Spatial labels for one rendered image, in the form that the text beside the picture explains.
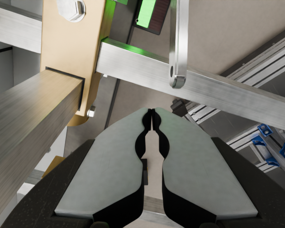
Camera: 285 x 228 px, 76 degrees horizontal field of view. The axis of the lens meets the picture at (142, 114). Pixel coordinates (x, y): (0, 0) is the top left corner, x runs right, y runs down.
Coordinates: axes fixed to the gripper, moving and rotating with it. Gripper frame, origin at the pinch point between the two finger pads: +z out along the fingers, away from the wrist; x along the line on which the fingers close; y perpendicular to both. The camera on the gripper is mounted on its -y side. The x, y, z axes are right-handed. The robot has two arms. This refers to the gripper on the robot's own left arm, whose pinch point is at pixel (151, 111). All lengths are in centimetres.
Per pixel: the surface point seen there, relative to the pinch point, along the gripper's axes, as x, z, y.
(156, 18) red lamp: 1.0, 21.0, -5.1
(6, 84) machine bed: -32.3, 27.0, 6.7
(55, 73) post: -8.8, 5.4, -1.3
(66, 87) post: -7.1, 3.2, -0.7
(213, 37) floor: 33, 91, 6
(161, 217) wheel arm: 1.4, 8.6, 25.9
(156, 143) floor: 3, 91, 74
